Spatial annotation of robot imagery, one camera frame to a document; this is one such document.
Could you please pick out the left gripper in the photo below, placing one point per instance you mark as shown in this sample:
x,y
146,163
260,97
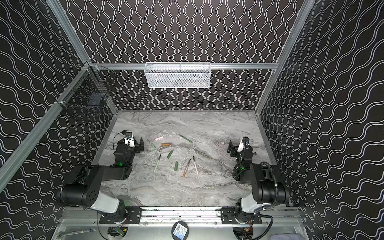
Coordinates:
x,y
135,146

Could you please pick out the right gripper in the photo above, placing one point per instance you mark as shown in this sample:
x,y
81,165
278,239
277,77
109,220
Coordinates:
x,y
236,146

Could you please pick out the pink pen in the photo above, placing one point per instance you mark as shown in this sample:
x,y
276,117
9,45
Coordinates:
x,y
195,165

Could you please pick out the orange pen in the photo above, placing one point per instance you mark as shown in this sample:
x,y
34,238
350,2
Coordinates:
x,y
186,168

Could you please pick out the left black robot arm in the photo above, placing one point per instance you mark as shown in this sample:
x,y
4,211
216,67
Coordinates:
x,y
82,186

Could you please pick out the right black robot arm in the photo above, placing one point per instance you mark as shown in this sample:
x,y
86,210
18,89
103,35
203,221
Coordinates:
x,y
268,187

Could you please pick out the light green pen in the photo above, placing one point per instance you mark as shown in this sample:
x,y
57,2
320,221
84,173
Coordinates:
x,y
157,163

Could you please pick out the dark green pen middle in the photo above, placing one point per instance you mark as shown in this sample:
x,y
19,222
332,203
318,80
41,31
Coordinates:
x,y
202,154

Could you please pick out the dark green pen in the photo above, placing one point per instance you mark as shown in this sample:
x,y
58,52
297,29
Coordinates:
x,y
202,154
185,138

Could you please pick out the green pen cap upper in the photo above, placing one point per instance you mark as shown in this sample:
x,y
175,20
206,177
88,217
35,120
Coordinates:
x,y
170,154

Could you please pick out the green pen cap lower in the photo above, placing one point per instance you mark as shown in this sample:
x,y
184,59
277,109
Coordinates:
x,y
176,166

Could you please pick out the dark green pen upper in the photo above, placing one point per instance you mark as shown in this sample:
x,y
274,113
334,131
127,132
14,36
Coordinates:
x,y
185,138

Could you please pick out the round black labelled disc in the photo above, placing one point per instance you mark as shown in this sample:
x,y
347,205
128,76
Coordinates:
x,y
180,231

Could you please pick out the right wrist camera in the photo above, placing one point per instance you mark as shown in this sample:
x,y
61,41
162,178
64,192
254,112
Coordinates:
x,y
244,144

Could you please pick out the black wire basket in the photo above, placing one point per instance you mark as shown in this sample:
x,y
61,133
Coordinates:
x,y
90,98

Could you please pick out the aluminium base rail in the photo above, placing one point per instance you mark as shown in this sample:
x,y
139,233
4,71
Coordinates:
x,y
167,216

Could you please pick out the white wire mesh basket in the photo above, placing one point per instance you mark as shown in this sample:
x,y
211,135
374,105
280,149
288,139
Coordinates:
x,y
177,75

